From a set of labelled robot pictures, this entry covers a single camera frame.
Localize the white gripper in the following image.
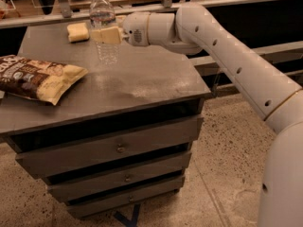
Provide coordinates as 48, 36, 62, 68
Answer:
91, 12, 150, 46

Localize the clear plastic water bottle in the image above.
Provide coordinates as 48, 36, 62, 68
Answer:
89, 0, 118, 65

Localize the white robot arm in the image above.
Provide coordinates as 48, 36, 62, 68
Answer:
91, 3, 303, 227

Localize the brown chip bag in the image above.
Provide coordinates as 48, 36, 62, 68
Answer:
0, 55, 88, 105

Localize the yellow sponge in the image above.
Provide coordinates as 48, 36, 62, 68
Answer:
67, 23, 89, 43

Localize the grey drawer cabinet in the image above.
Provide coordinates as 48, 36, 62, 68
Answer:
0, 24, 208, 207

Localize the top grey drawer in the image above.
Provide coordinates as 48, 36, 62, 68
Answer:
16, 115, 203, 179

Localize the grey drawer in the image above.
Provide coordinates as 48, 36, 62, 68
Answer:
47, 151, 191, 202
16, 115, 203, 179
66, 175, 185, 218

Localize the grey metal railing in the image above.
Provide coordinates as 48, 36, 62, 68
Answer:
0, 0, 303, 99

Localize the middle grey drawer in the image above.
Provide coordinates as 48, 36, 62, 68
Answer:
47, 151, 191, 202

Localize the bottom grey drawer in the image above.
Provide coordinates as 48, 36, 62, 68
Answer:
66, 175, 185, 218

